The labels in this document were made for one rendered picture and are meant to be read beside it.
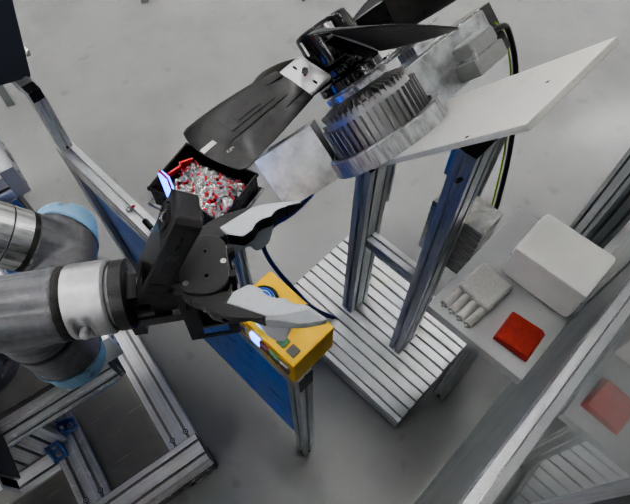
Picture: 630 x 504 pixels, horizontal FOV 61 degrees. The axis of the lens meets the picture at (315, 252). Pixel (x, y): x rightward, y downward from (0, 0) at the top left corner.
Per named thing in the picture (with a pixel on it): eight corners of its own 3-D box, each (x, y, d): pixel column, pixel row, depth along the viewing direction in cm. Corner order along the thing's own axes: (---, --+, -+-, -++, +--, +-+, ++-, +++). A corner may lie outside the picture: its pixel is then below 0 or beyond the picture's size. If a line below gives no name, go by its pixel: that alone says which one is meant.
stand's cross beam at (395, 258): (422, 275, 155) (424, 269, 152) (413, 284, 154) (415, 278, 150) (373, 238, 162) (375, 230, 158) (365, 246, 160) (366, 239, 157)
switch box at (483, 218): (480, 257, 149) (504, 213, 130) (460, 278, 146) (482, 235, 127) (437, 226, 154) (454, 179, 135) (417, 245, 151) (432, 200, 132)
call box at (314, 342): (333, 348, 99) (335, 326, 90) (295, 386, 96) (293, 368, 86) (273, 294, 105) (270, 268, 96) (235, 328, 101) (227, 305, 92)
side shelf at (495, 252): (603, 273, 123) (610, 267, 120) (516, 384, 110) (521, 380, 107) (515, 214, 131) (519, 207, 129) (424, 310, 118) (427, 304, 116)
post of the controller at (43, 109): (73, 145, 139) (39, 86, 122) (63, 151, 138) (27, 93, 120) (66, 139, 140) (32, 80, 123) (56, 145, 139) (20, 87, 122)
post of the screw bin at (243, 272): (262, 327, 205) (235, 206, 136) (258, 333, 204) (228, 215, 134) (255, 323, 206) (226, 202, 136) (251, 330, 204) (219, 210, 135)
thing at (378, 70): (361, 80, 120) (357, 72, 119) (399, 60, 107) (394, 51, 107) (318, 113, 115) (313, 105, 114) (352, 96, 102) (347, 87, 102)
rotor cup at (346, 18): (356, 71, 119) (324, 18, 116) (394, 49, 107) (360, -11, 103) (311, 104, 114) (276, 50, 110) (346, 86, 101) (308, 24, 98)
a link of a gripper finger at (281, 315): (327, 342, 53) (247, 309, 56) (327, 311, 48) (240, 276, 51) (314, 368, 51) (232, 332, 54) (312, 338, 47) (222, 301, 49)
